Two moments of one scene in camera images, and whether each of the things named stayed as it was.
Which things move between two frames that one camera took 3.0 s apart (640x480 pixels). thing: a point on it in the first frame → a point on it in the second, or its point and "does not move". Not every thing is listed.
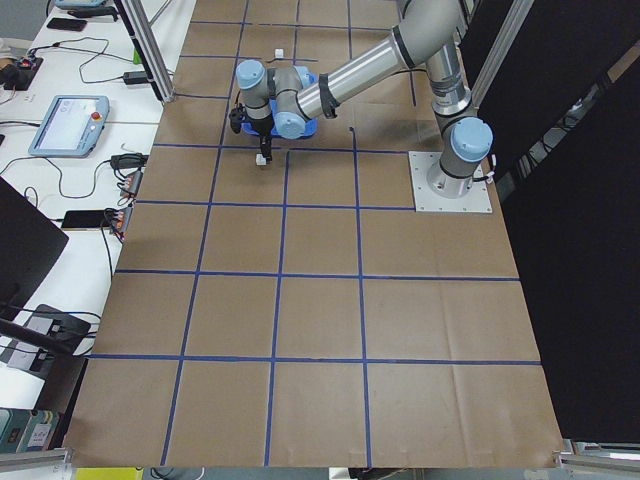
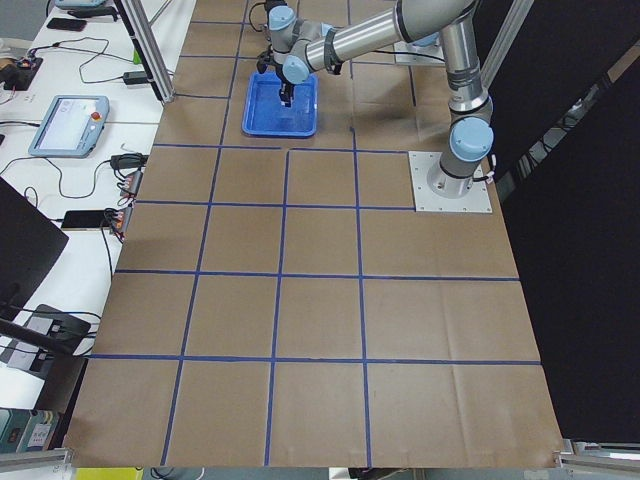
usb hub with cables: [132, 183] does not move
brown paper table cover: [292, 311] does not move
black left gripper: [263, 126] → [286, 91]
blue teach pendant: [73, 127] does not move
